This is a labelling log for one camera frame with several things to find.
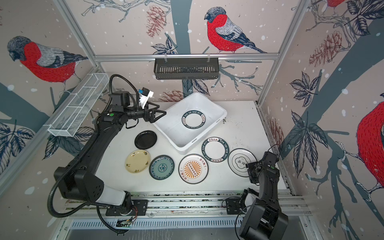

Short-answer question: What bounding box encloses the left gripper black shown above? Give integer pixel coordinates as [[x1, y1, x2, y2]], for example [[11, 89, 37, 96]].
[[124, 101, 166, 124]]

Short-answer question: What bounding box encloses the white plate black outline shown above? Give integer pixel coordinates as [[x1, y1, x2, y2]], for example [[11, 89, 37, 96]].
[[228, 148, 258, 178]]

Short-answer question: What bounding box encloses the white plastic bin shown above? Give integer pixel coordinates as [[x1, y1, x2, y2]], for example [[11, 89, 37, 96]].
[[154, 93, 228, 155]]

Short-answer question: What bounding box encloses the green rim plate small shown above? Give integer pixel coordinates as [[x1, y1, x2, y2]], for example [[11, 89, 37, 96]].
[[182, 110, 206, 129]]

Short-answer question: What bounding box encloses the green rim plate large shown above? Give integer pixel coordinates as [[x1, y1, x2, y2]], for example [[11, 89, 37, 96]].
[[201, 137, 230, 163]]

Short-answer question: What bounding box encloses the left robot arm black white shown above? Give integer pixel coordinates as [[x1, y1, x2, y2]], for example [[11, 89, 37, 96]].
[[47, 105, 167, 218]]

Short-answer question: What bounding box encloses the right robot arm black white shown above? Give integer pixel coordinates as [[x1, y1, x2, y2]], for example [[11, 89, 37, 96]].
[[240, 152, 289, 240]]

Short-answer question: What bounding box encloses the yellow plate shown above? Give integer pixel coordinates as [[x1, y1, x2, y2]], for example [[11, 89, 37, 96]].
[[125, 150, 151, 174]]

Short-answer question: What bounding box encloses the teal patterned plate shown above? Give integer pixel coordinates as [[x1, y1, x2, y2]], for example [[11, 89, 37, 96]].
[[149, 155, 175, 181]]

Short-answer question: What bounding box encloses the orange sunburst plate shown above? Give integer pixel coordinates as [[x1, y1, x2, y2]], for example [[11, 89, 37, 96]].
[[178, 154, 209, 185]]

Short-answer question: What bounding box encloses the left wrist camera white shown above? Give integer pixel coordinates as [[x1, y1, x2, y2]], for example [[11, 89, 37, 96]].
[[139, 88, 154, 109]]

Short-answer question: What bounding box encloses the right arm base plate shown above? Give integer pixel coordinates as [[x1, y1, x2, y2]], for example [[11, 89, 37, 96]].
[[222, 197, 246, 215]]

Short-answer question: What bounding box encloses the black hanging wall basket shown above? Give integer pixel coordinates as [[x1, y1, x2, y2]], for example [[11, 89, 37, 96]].
[[154, 58, 220, 80]]

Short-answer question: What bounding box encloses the white wire mesh basket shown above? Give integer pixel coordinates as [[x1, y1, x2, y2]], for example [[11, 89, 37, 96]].
[[48, 73, 109, 137]]

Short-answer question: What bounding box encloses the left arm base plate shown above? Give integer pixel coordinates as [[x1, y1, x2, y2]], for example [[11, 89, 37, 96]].
[[106, 200, 149, 217]]

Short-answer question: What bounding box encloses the black corrugated cable hose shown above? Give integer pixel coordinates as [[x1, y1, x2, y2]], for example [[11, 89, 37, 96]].
[[46, 74, 142, 235]]

